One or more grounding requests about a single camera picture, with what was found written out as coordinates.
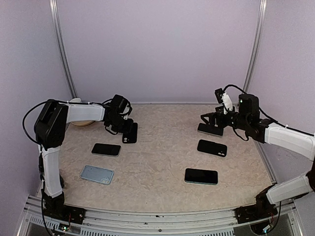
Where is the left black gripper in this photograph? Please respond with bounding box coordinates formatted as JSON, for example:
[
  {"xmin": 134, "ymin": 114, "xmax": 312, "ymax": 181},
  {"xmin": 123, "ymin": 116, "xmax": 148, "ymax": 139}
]
[{"xmin": 108, "ymin": 115, "xmax": 134, "ymax": 133}]

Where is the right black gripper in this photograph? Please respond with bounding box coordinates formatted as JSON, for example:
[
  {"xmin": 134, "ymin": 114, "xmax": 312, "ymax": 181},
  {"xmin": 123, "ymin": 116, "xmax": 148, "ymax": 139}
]
[{"xmin": 201, "ymin": 105, "xmax": 250, "ymax": 130}]

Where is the black phone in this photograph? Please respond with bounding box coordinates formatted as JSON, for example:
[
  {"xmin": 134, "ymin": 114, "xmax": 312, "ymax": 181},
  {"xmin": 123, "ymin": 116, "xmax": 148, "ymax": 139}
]
[
  {"xmin": 185, "ymin": 168, "xmax": 218, "ymax": 185},
  {"xmin": 197, "ymin": 123, "xmax": 223, "ymax": 136},
  {"xmin": 92, "ymin": 143, "xmax": 121, "ymax": 157}
]

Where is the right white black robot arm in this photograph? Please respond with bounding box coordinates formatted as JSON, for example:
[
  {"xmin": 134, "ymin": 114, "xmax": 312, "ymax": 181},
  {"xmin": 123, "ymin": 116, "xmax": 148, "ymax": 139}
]
[{"xmin": 200, "ymin": 89, "xmax": 315, "ymax": 218}]

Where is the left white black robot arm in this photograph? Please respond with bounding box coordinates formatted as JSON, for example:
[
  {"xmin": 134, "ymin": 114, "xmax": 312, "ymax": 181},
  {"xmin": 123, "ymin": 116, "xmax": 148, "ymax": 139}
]
[{"xmin": 34, "ymin": 94, "xmax": 133, "ymax": 198}]

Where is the light blue phone case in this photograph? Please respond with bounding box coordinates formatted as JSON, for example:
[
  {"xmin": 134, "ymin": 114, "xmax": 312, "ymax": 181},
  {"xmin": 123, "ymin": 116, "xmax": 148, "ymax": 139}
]
[{"xmin": 80, "ymin": 165, "xmax": 114, "ymax": 185}]

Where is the beige round plate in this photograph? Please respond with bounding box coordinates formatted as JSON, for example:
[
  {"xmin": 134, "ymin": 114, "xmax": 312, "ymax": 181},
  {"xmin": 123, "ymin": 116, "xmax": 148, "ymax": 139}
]
[{"xmin": 71, "ymin": 120, "xmax": 95, "ymax": 127}]

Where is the light blue mug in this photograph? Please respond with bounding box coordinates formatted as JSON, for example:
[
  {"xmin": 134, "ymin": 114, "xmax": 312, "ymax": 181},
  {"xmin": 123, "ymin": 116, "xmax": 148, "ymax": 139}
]
[{"xmin": 69, "ymin": 98, "xmax": 82, "ymax": 103}]

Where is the black cylinder cup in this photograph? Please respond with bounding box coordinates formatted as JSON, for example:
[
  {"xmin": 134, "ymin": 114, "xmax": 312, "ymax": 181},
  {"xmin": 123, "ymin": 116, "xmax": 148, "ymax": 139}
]
[{"xmin": 59, "ymin": 174, "xmax": 65, "ymax": 189}]

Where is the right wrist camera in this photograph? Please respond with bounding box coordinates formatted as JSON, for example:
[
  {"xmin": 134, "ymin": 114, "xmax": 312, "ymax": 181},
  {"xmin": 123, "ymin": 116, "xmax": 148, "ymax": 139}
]
[{"xmin": 215, "ymin": 88, "xmax": 234, "ymax": 115}]

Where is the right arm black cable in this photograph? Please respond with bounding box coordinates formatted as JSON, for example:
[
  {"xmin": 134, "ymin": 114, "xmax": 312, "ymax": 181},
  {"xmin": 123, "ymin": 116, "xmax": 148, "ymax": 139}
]
[{"xmin": 223, "ymin": 84, "xmax": 315, "ymax": 137}]

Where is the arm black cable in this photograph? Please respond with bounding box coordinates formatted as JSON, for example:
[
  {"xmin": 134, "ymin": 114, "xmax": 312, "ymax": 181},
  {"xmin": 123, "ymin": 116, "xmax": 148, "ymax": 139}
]
[
  {"xmin": 22, "ymin": 99, "xmax": 69, "ymax": 146},
  {"xmin": 223, "ymin": 84, "xmax": 315, "ymax": 137}
]

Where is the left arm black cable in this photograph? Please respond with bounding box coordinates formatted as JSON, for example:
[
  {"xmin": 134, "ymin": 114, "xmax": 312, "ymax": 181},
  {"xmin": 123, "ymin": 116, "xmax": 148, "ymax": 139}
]
[{"xmin": 22, "ymin": 99, "xmax": 69, "ymax": 146}]

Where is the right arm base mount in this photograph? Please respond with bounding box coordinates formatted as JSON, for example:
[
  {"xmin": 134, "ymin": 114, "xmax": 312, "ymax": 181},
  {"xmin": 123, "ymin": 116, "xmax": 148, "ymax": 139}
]
[{"xmin": 235, "ymin": 185, "xmax": 278, "ymax": 224}]

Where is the front aluminium rail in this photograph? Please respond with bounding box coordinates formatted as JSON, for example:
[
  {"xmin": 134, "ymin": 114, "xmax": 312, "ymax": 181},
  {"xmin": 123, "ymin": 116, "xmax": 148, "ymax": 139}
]
[{"xmin": 14, "ymin": 196, "xmax": 303, "ymax": 236}]

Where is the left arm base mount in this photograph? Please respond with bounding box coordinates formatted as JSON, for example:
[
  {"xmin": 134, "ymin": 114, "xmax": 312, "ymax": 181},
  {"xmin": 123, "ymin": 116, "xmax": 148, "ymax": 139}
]
[{"xmin": 42, "ymin": 191, "xmax": 86, "ymax": 225}]

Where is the right aluminium frame post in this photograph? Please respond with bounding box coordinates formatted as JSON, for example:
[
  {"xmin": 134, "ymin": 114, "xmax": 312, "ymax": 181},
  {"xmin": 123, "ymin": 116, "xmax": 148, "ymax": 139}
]
[{"xmin": 243, "ymin": 0, "xmax": 267, "ymax": 92}]

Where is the aluminium frame post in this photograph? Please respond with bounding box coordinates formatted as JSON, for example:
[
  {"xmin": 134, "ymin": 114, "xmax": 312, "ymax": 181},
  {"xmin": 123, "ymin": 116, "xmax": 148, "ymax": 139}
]
[
  {"xmin": 49, "ymin": 0, "xmax": 77, "ymax": 98},
  {"xmin": 243, "ymin": 0, "xmax": 267, "ymax": 92}
]

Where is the left aluminium frame post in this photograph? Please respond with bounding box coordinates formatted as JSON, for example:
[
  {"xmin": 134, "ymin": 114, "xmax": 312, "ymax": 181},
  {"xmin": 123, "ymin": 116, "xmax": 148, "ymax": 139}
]
[{"xmin": 49, "ymin": 0, "xmax": 77, "ymax": 98}]

